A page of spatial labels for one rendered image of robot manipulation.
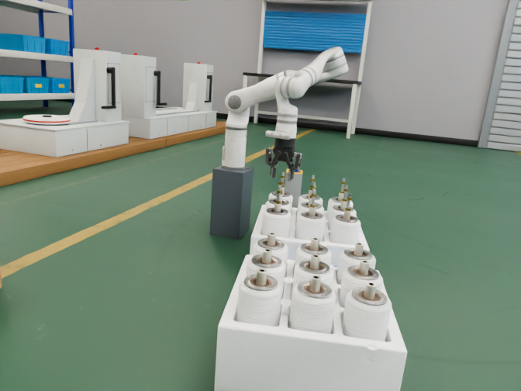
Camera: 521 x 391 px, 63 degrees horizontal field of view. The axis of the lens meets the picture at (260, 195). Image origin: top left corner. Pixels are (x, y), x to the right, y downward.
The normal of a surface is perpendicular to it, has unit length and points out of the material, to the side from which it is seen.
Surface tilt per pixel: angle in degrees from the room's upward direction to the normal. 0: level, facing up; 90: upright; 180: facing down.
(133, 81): 90
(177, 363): 0
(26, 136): 90
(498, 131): 90
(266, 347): 90
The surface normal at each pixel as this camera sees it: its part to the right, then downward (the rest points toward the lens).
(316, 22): -0.30, 0.23
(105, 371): 0.07, -0.96
